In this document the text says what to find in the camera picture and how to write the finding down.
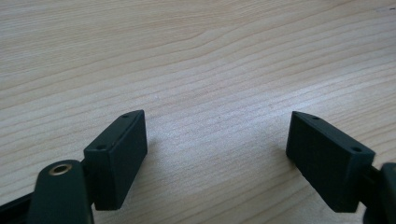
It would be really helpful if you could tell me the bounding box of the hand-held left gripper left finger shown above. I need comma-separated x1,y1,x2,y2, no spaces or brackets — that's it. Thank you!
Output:
83,109,149,212

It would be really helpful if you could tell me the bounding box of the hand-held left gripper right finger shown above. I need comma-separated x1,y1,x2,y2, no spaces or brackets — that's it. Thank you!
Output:
285,110,376,214

